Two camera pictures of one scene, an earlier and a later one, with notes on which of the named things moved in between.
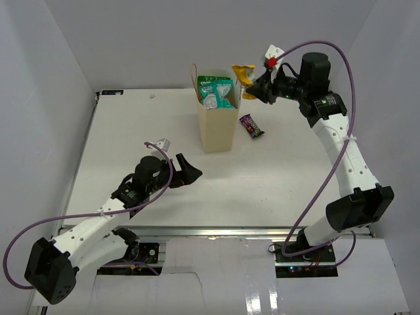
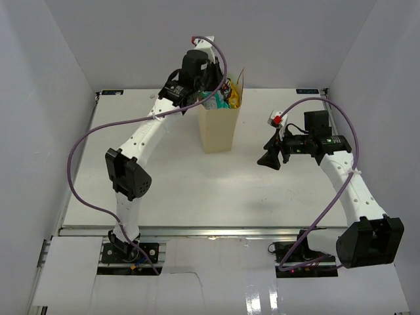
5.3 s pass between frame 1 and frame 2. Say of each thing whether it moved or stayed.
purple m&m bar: moved
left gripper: moved
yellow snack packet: moved
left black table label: stayed
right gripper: moved
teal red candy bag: stayed
